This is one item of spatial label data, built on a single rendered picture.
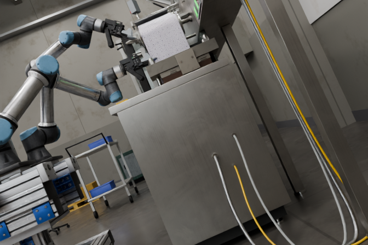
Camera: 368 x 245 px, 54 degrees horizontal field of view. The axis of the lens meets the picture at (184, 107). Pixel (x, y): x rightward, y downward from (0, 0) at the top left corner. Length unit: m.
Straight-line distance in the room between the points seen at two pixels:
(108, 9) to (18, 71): 2.96
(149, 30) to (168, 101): 0.52
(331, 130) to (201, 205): 0.78
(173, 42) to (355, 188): 1.25
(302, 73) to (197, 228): 0.94
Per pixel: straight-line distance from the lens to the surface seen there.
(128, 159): 7.89
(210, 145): 1.83
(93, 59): 10.19
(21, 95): 1.94
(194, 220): 1.88
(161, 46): 2.14
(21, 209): 1.95
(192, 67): 1.89
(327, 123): 1.41
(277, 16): 1.42
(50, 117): 2.54
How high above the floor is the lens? 0.64
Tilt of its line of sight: 3 degrees up
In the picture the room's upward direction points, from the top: 24 degrees counter-clockwise
